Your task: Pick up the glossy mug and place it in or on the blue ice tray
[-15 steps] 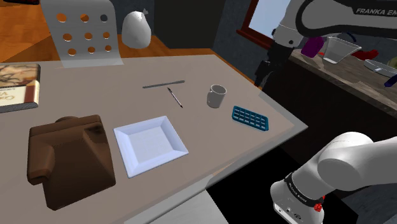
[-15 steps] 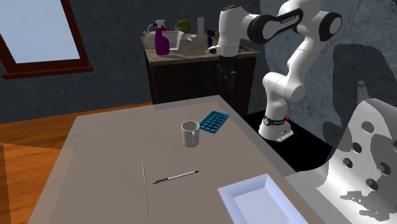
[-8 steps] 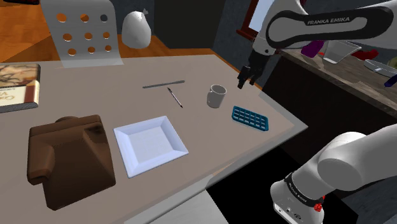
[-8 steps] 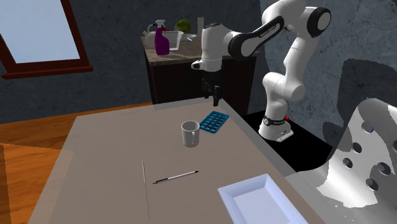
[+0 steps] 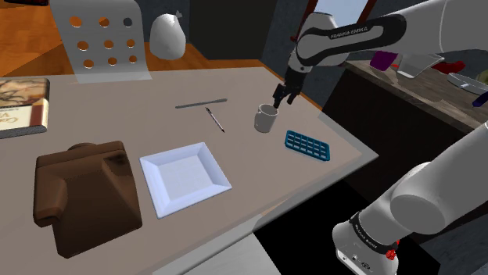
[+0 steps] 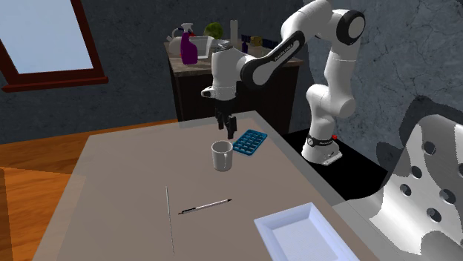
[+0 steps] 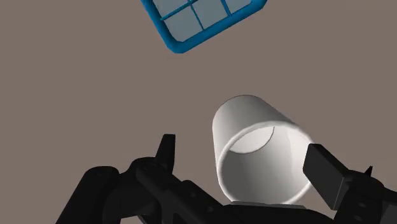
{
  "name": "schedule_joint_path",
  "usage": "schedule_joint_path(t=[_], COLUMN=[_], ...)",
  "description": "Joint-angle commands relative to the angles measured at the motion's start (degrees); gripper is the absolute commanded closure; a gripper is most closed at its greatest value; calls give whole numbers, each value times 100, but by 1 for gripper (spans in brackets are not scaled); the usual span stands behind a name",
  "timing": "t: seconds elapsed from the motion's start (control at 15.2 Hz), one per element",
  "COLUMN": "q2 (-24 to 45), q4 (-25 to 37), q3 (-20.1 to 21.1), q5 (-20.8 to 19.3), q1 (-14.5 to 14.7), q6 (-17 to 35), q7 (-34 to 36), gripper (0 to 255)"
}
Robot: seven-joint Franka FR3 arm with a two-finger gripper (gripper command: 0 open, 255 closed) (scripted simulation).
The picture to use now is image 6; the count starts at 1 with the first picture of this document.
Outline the dark cabinet with household items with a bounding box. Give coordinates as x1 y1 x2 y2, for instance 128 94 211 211
163 19 305 136

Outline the white rectangular tray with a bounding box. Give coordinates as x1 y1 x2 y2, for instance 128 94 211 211
253 202 360 261

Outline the black and silver pen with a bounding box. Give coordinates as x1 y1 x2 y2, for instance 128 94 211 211
177 198 233 216

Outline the blue ice cube tray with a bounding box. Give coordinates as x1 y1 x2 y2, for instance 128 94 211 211
231 128 269 158

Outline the silver perforated metal object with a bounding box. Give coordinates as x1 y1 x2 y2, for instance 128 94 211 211
368 95 463 261

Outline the white mug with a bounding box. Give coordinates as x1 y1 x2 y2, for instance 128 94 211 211
211 139 234 173

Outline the black robot stand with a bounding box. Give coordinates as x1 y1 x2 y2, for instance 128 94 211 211
281 128 389 202

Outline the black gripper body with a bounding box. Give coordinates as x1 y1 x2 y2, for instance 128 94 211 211
215 99 234 120

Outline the dark wooden framed window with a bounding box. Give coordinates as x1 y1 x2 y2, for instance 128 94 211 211
0 0 110 93

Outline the thin grey metal rod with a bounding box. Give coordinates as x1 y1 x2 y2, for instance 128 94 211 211
165 185 176 256

